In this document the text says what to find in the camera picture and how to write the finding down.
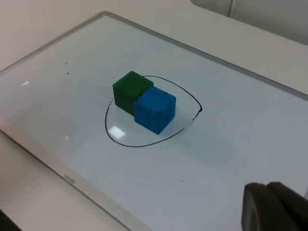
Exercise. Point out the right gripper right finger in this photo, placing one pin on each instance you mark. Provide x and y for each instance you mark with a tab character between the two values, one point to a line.
293	204

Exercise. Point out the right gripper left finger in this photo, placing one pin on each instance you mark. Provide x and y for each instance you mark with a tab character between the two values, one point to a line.
262	209

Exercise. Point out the blue cube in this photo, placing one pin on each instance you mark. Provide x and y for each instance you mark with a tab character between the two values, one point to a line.
154	110

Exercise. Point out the green cube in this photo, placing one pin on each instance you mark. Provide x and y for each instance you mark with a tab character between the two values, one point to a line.
127	91

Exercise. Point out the grey-framed whiteboard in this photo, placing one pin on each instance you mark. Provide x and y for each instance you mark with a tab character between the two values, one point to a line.
216	101

